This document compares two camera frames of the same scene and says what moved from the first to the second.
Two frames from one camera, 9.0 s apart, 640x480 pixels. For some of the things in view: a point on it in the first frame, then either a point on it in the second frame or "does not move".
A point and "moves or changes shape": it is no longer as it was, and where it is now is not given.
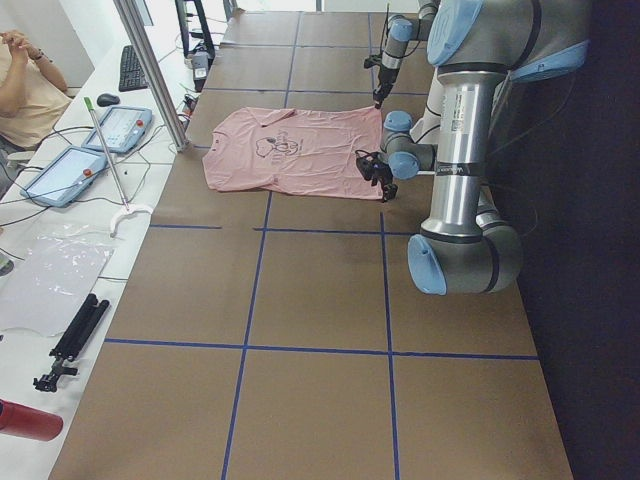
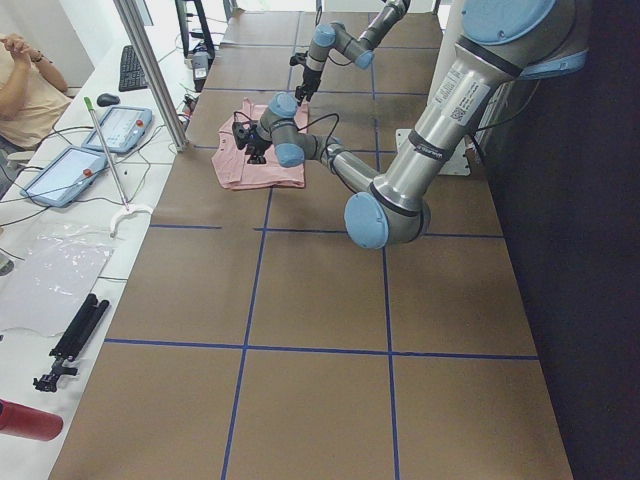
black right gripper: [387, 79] -> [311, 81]
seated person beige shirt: [33, 91] does not move
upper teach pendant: [124, 127] does not move
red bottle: [20, 420] does not move
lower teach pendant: [59, 181] does not move
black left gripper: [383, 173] -> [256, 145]
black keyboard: [132, 75] does not move
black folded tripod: [87, 318] does not move
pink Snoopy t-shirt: [299, 151] moves or changes shape
